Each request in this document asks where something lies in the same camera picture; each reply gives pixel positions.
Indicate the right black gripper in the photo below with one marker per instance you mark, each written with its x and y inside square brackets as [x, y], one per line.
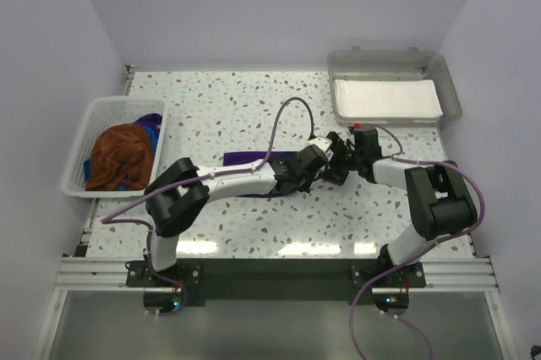
[335, 174]

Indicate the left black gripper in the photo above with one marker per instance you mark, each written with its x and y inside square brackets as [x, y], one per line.
[307, 185]

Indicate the purple towel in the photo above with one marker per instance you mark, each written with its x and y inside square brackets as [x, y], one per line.
[242, 158]
[152, 126]

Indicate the brown towel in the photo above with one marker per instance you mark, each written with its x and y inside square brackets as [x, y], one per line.
[121, 159]

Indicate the blue towel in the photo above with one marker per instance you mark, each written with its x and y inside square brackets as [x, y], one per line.
[87, 169]

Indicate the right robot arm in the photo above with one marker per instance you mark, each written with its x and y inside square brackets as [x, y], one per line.
[439, 202]

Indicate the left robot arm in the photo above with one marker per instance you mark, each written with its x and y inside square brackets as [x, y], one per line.
[176, 198]

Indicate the white folded towel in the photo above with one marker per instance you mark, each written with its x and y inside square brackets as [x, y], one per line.
[387, 99]

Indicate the clear plastic bin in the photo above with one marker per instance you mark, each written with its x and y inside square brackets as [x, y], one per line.
[395, 65]

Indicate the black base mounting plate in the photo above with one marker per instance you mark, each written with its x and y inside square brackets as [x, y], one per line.
[249, 280]

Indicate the purple towel in basket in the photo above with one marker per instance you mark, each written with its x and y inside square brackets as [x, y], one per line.
[152, 126]

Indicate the white plastic laundry basket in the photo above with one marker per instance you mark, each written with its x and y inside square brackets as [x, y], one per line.
[100, 115]

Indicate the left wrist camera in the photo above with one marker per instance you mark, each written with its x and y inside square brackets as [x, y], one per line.
[323, 143]

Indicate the aluminium rail frame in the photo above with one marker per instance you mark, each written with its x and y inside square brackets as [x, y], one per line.
[210, 113]

